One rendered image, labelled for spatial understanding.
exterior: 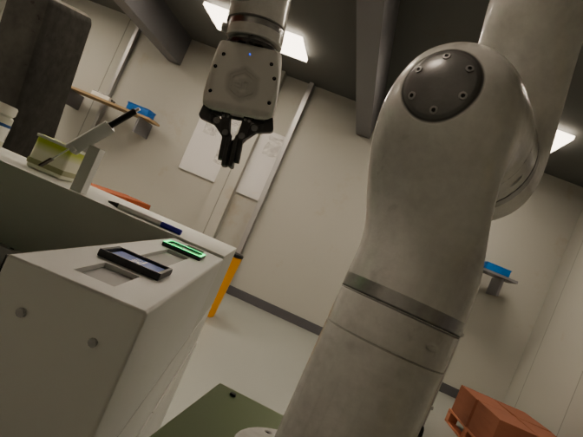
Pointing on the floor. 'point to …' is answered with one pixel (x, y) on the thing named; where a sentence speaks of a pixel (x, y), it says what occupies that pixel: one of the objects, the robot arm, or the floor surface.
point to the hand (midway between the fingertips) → (230, 153)
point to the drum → (225, 283)
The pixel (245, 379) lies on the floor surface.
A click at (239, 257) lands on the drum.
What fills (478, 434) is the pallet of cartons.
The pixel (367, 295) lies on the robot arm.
